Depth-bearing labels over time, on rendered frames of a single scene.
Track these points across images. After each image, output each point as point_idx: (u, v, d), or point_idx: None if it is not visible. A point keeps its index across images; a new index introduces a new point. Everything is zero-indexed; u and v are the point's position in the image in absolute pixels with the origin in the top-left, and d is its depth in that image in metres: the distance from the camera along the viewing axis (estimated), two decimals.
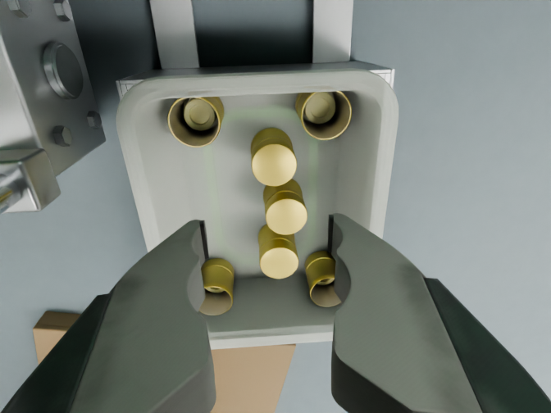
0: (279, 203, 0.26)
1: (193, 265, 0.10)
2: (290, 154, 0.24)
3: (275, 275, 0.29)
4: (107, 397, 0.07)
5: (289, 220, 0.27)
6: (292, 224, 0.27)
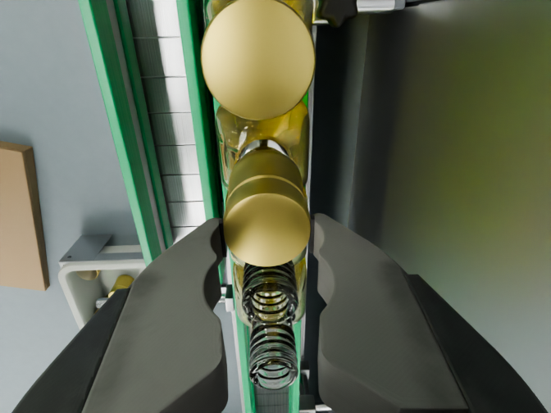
0: None
1: (210, 263, 0.10)
2: (300, 212, 0.12)
3: (110, 297, 0.59)
4: (121, 390, 0.07)
5: None
6: None
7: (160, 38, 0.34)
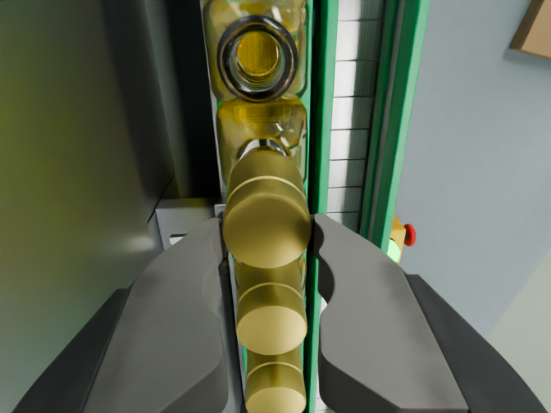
0: (282, 260, 0.13)
1: (210, 263, 0.10)
2: (246, 346, 0.16)
3: None
4: (121, 390, 0.07)
5: (260, 228, 0.12)
6: (254, 220, 0.12)
7: None
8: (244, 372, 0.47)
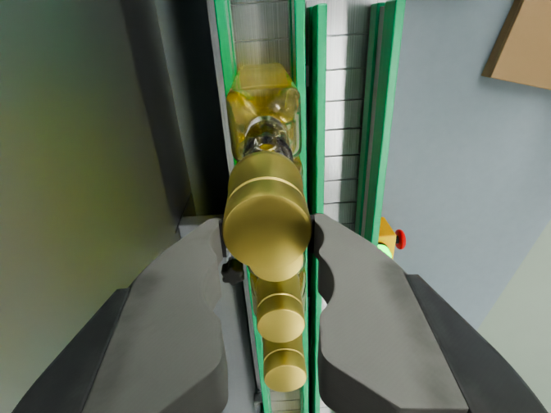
0: (285, 277, 0.21)
1: (210, 263, 0.10)
2: (264, 336, 0.23)
3: (276, 205, 0.12)
4: (121, 390, 0.07)
5: None
6: None
7: None
8: (257, 363, 0.55)
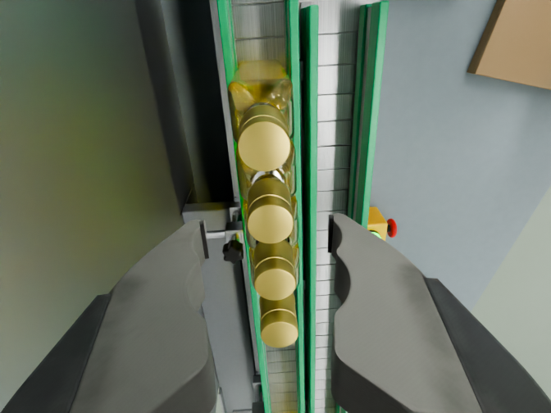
0: (279, 239, 0.24)
1: (193, 265, 0.10)
2: (261, 294, 0.27)
3: (269, 128, 0.20)
4: (107, 397, 0.07)
5: (266, 222, 0.24)
6: (264, 218, 0.23)
7: None
8: (256, 342, 0.58)
